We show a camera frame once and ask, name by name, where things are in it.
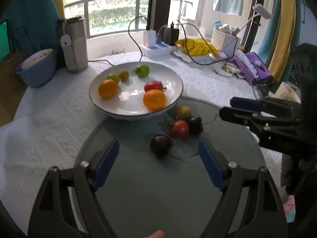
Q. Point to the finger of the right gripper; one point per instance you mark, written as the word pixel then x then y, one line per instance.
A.
pixel 240 116
pixel 247 104

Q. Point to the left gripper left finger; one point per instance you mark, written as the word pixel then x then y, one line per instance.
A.
pixel 52 214

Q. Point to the white woven basket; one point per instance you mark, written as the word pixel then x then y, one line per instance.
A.
pixel 228 44

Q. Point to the black charger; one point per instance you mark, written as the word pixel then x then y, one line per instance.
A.
pixel 171 35

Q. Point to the green screen tablet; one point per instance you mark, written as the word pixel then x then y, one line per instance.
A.
pixel 5 42

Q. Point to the red round fruit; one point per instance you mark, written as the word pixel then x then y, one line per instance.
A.
pixel 179 129

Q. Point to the red tomato with stem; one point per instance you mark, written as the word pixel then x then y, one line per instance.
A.
pixel 154 85

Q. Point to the white power strip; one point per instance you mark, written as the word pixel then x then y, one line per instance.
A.
pixel 157 50

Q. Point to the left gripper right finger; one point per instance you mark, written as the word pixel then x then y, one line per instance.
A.
pixel 263 214

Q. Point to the green fruit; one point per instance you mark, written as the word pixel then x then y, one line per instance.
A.
pixel 142 70
pixel 113 77

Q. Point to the white desk lamp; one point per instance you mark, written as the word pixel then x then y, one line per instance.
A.
pixel 260 11

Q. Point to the dark plum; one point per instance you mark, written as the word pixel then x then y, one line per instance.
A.
pixel 161 145
pixel 196 125

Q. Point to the small yellow fruit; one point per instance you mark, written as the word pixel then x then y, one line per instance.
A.
pixel 124 75

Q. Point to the cardboard box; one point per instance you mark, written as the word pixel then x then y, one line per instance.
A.
pixel 12 88

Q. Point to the yellow plastic bag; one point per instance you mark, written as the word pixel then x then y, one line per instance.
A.
pixel 197 47

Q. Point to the white charger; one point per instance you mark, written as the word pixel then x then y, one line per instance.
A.
pixel 149 38

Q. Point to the yellow curtain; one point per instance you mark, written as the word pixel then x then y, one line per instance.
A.
pixel 287 23

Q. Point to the teal curtain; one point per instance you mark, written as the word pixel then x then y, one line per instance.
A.
pixel 32 24

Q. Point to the white ceramic bowl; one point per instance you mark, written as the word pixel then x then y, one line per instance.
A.
pixel 127 103

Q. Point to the orange fruit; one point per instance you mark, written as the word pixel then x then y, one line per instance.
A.
pixel 154 100
pixel 107 89

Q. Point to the brown kiwi fruit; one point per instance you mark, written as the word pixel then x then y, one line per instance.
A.
pixel 183 113

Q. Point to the operator hand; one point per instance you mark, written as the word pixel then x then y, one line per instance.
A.
pixel 157 234

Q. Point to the purple cloth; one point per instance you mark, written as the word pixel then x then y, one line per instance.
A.
pixel 265 75

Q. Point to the white tube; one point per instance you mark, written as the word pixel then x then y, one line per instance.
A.
pixel 250 68

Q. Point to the blue plastic bowl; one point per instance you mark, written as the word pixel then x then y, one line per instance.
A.
pixel 38 69

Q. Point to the round grey placemat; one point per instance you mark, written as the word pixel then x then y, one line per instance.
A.
pixel 142 193

